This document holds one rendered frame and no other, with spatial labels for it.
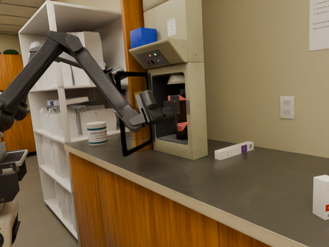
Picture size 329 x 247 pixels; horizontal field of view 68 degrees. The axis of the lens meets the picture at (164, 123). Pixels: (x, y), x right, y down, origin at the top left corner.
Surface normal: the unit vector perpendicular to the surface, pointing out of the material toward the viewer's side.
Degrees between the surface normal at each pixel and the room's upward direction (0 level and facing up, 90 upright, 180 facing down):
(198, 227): 90
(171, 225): 90
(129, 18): 90
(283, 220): 0
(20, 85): 70
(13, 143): 90
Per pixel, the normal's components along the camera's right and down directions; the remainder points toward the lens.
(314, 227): -0.07, -0.99
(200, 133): 0.64, 0.07
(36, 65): 0.12, -0.19
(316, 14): -0.77, 0.15
